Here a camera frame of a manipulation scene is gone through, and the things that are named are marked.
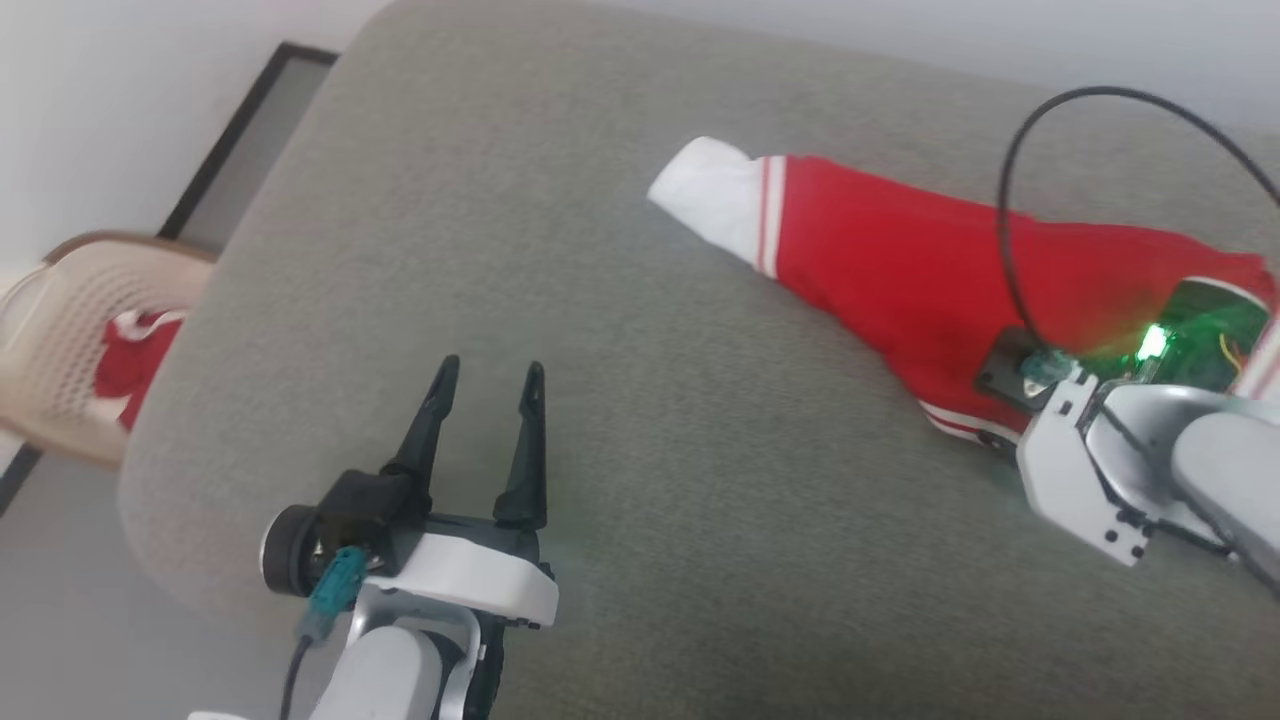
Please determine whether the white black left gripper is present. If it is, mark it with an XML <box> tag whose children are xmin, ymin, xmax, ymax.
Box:
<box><xmin>365</xmin><ymin>355</ymin><xmax>559</xmax><ymax>631</ymax></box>

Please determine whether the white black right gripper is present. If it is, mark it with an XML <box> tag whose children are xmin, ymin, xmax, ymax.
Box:
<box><xmin>1017</xmin><ymin>280</ymin><xmax>1273</xmax><ymax>568</ymax></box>

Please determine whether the red white lettered jersey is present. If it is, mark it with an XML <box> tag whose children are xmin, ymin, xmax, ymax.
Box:
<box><xmin>648</xmin><ymin>137</ymin><xmax>1280</xmax><ymax>446</ymax></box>

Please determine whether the red cloth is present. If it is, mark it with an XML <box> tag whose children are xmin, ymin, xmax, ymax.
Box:
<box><xmin>93</xmin><ymin>308</ymin><xmax>186</xmax><ymax>433</ymax></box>

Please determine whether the grey fabric sofa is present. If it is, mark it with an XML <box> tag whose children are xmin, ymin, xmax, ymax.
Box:
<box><xmin>118</xmin><ymin>0</ymin><xmax>1280</xmax><ymax>720</ymax></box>

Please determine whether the black framed panel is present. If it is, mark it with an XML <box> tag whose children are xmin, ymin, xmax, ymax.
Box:
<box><xmin>160</xmin><ymin>42</ymin><xmax>339</xmax><ymax>241</ymax></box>

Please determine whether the beige plastic laundry basket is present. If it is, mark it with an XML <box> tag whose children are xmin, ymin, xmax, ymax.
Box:
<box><xmin>0</xmin><ymin>232</ymin><xmax>216</xmax><ymax>469</ymax></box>

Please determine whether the teal plug black cable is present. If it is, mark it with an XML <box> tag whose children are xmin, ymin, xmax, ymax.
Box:
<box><xmin>280</xmin><ymin>547</ymin><xmax>363</xmax><ymax>720</ymax></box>

